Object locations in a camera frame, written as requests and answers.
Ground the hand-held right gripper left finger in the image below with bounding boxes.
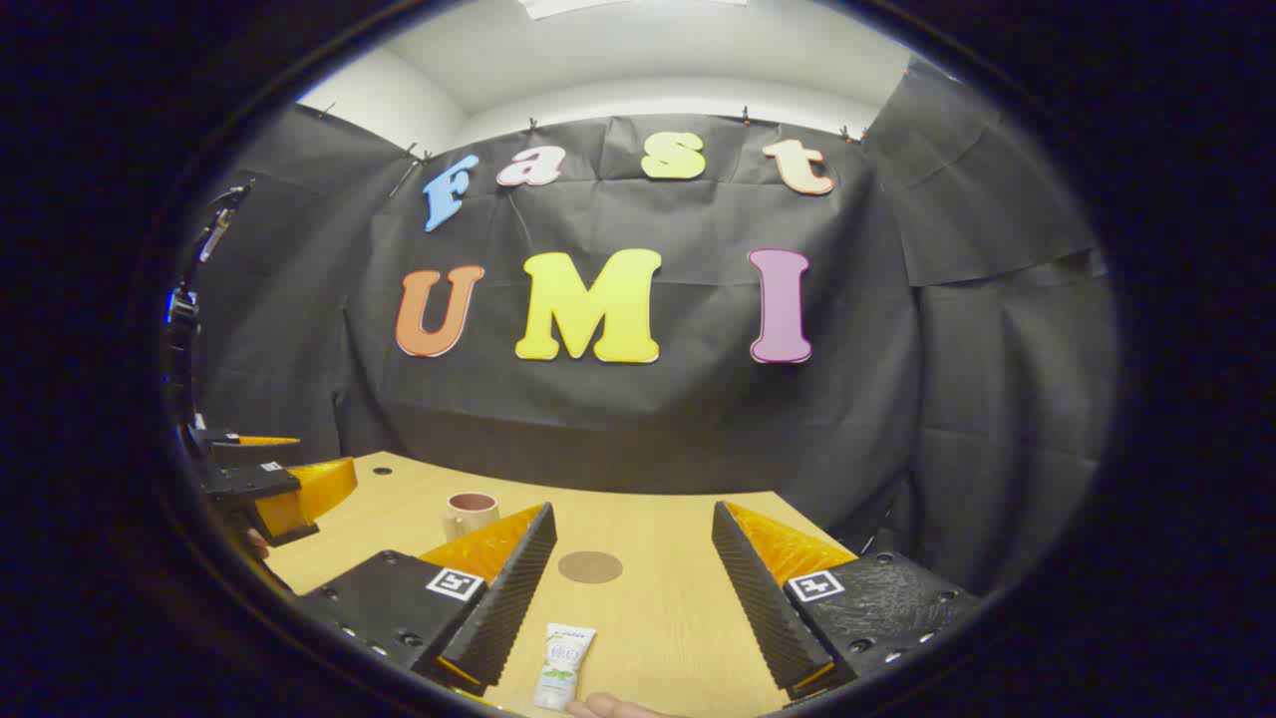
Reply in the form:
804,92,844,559
295,502,557,697

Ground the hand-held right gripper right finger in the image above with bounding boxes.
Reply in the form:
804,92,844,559
711,501,985,702

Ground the beige cup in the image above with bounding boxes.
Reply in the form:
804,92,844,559
443,492,501,541

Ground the round brown coaster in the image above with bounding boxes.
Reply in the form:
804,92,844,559
557,550,624,585

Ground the white toothpaste tube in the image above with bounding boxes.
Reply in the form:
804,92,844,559
533,623,597,711

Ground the wooden desktop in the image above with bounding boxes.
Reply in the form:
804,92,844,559
261,451,863,718

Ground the black backdrop cloth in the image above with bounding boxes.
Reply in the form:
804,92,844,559
184,55,1122,599

